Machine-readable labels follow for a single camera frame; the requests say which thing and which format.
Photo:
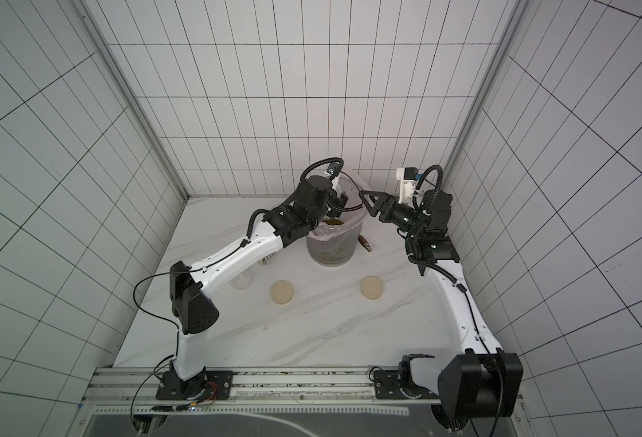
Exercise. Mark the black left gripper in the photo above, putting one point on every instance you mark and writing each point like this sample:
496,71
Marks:
338,204

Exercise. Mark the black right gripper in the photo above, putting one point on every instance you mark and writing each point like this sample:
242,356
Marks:
389,209

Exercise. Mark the cream jar lid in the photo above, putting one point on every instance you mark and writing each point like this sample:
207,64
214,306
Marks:
372,288
282,292

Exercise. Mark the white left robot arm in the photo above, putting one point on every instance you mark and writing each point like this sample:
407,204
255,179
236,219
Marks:
268,231

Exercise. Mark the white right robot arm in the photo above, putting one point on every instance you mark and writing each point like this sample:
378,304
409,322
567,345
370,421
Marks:
478,380

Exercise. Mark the grey mesh waste bin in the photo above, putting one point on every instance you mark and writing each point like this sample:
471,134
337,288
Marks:
335,252

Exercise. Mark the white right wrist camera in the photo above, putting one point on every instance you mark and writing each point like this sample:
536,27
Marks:
408,180

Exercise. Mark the wooden handled metal spatula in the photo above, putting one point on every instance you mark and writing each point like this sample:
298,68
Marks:
365,244

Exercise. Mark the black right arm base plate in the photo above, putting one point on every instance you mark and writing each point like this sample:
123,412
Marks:
388,386

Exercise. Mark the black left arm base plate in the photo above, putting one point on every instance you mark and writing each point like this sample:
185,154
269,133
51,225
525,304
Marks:
206,386

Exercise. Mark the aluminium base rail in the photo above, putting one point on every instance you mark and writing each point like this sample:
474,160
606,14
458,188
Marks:
130,393

